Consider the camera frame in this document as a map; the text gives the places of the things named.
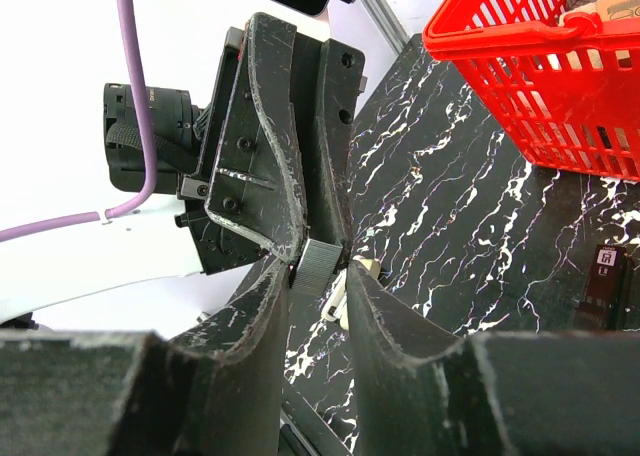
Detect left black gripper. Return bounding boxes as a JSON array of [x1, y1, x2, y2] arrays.
[[175, 13, 365, 276]]

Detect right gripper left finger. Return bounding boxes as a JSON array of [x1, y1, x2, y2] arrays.
[[1, 258, 290, 455]]

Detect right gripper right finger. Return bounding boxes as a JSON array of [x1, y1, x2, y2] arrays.
[[346, 261, 639, 455]]

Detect beige stapler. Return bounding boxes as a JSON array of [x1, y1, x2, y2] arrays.
[[321, 256, 381, 331]]

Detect silver staple strip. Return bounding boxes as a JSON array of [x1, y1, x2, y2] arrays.
[[291, 239, 342, 297]]

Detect black stapler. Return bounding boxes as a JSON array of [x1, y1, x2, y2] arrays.
[[572, 244, 634, 331]]

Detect red plastic shopping basket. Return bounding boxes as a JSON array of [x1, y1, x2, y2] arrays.
[[423, 0, 639, 181]]

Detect brown cardboard box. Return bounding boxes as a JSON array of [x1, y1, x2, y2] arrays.
[[559, 0, 640, 72]]

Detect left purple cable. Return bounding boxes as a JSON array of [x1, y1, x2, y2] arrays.
[[0, 0, 157, 243]]

